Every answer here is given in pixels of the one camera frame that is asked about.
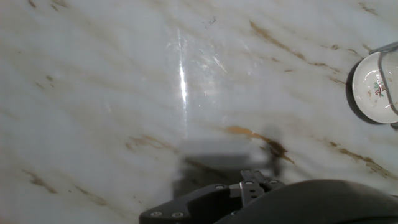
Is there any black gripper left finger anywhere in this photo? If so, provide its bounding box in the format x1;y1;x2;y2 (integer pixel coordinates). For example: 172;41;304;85
139;170;266;224

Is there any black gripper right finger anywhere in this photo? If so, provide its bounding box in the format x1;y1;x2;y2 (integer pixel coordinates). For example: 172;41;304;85
264;179;285;194

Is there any clear plastic box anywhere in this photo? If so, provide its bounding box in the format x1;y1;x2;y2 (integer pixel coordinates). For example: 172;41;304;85
369;40;398;129

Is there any marble pattern table sheet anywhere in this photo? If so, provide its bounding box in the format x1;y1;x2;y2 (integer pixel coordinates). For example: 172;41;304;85
0;0;398;224

